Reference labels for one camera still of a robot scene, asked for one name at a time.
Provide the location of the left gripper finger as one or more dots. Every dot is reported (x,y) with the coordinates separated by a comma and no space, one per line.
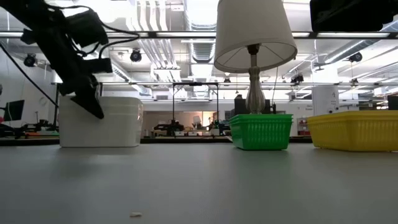
(91,104)

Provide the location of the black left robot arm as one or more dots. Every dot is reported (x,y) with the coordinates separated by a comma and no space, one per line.
(53,40)

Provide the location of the black computer monitor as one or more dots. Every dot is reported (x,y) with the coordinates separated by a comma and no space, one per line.
(14,110)
(393,104)

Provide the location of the white column with sign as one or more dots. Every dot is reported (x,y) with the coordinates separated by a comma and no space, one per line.
(325,102)

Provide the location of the white shade table lamp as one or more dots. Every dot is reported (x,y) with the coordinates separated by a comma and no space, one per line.
(248,31)

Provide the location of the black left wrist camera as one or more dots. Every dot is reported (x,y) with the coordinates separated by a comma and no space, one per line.
(98,65)

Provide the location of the black background station frame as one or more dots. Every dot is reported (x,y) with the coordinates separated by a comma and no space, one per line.
(57,93)

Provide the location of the black ceiling-mounted camera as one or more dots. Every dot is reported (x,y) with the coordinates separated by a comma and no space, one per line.
(30,60)
(355,57)
(136,56)

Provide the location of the black background gantry frame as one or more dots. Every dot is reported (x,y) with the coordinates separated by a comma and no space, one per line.
(195,83)

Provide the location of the long ceiling light rail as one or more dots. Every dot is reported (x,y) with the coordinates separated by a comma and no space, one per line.
(186,35)

